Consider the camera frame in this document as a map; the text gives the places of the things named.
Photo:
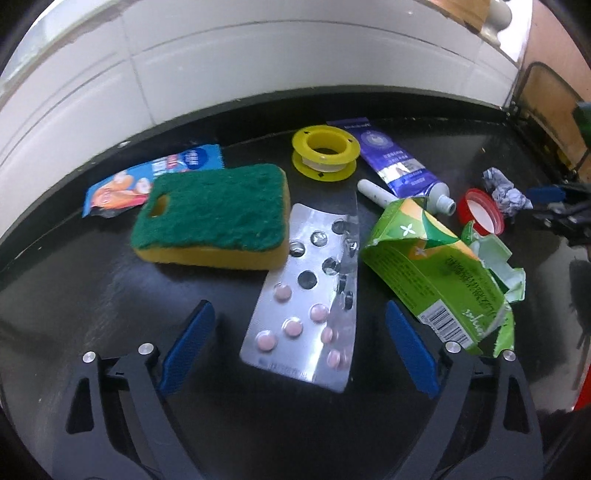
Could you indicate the black framed wooden panel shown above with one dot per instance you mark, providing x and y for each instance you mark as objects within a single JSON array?
[{"x": 545, "y": 101}]

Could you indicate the yellow tape spool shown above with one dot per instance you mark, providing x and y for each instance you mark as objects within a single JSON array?
[{"x": 302, "y": 143}]

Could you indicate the green and yellow sponge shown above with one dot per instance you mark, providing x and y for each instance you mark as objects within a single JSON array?
[{"x": 217, "y": 207}]

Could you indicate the silver blister pack pink pills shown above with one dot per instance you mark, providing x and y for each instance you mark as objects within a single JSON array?
[{"x": 300, "y": 350}]

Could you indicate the purple squeeze tube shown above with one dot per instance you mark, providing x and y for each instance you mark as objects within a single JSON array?
[{"x": 392, "y": 161}]

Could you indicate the red bottle lid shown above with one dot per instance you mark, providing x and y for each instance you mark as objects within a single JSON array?
[{"x": 480, "y": 213}]

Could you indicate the blue and orange snack wrapper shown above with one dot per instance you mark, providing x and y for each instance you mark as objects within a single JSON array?
[{"x": 120, "y": 189}]

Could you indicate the white ceramic object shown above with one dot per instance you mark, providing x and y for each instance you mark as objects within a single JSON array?
[{"x": 496, "y": 23}]

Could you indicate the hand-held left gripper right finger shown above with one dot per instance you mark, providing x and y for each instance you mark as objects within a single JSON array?
[{"x": 411, "y": 350}]

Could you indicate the crushed green carton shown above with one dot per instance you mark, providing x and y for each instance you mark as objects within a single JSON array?
[{"x": 415, "y": 258}]

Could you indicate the crumpled paper ball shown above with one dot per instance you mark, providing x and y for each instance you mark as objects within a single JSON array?
[{"x": 505, "y": 194}]

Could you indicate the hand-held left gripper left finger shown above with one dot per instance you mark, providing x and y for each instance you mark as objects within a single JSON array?
[{"x": 189, "y": 350}]

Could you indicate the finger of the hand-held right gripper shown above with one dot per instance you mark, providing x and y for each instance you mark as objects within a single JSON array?
[
  {"x": 547, "y": 193},
  {"x": 561, "y": 216}
]

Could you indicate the wooden board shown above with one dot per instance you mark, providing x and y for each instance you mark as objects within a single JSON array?
[{"x": 466, "y": 9}]

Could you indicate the white marker with green cap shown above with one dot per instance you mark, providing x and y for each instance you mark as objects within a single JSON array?
[{"x": 371, "y": 190}]

